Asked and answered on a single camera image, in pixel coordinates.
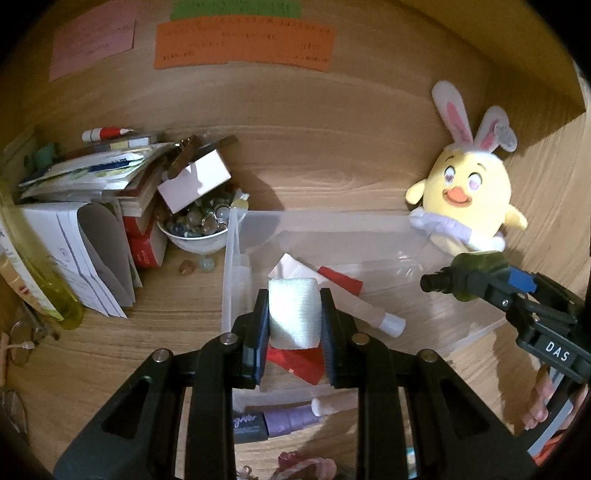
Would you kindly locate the orange sticky note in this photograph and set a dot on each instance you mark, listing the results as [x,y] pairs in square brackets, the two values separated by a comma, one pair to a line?
[214,40]

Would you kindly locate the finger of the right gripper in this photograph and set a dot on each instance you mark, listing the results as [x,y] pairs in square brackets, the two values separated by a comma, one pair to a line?
[491,286]
[522,280]

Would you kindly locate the yellow spray bottle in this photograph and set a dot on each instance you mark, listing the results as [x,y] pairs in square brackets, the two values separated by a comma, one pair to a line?
[53,297]

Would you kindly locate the white paper boxes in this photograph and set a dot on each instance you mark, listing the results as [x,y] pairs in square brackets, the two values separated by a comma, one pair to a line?
[86,245]

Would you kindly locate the green sticky note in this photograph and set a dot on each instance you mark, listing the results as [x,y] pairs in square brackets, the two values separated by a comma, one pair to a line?
[199,8]

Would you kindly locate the orange jacket sleeve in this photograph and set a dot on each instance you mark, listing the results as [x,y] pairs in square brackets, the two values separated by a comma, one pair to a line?
[549,447]

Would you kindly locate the dark green bottle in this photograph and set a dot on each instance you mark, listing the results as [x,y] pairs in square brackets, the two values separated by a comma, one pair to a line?
[448,280]

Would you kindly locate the wooden shelf board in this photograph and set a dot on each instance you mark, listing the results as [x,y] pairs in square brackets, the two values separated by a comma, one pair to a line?
[511,56]

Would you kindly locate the clear plastic storage bin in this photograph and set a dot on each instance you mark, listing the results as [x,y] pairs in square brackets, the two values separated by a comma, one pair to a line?
[378,257]

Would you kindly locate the eyeglasses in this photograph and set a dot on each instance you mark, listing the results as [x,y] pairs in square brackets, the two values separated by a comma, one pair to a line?
[16,348]

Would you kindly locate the stack of books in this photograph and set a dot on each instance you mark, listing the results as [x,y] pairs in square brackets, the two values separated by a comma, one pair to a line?
[94,177]

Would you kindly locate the small white box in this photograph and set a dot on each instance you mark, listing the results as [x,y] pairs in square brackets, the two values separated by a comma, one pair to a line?
[194,181]

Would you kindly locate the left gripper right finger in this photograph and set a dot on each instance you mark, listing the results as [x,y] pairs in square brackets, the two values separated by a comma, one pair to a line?
[455,434]

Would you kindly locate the white tube red cap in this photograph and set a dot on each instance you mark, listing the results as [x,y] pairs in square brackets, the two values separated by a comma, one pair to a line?
[335,403]

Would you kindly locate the white gauze roll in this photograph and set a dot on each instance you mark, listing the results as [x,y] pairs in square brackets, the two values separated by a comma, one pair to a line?
[295,314]

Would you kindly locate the yellow chick plush toy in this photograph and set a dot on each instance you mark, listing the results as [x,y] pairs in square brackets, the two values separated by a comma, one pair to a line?
[465,200]

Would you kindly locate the red boxes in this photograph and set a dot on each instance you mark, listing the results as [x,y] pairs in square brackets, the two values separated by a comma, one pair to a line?
[147,243]

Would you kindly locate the red white marker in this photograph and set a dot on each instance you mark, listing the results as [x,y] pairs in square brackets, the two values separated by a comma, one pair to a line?
[100,134]

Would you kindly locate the loose marble on desk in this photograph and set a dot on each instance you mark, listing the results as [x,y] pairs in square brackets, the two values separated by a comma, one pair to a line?
[187,267]

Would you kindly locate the beige cosmetic tube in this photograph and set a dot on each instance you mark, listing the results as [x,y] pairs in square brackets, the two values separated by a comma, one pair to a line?
[14,280]

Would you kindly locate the white bowl of marbles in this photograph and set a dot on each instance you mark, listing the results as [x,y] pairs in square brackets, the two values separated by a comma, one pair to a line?
[202,226]

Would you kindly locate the pink sticky note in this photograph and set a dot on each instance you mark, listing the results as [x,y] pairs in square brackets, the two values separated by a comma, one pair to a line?
[101,32]

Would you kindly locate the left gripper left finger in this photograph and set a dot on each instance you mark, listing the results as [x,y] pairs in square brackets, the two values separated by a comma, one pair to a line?
[134,434]

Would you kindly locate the person's right hand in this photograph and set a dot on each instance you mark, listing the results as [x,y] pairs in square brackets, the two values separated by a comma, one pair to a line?
[536,411]

